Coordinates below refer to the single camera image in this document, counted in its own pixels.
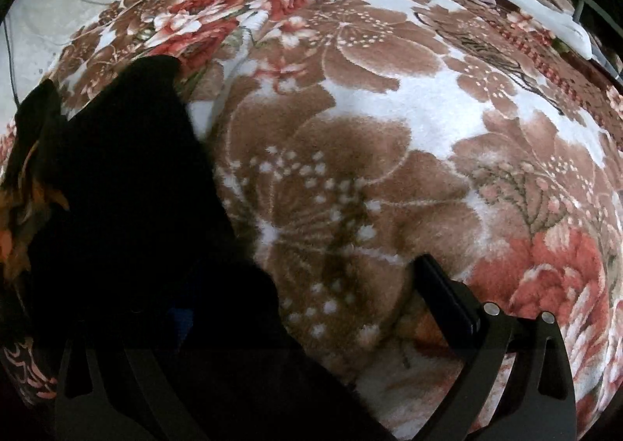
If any black garment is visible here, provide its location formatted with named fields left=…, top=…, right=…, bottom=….
left=14, top=55, right=396, bottom=441

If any floral fleece blanket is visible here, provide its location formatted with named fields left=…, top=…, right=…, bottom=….
left=0, top=0, right=623, bottom=441

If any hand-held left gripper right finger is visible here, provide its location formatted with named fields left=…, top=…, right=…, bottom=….
left=413, top=254, right=579, bottom=441

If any white cloth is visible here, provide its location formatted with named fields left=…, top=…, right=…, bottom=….
left=476, top=0, right=593, bottom=59

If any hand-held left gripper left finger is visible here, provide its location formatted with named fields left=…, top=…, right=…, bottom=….
left=55, top=336, right=208, bottom=441

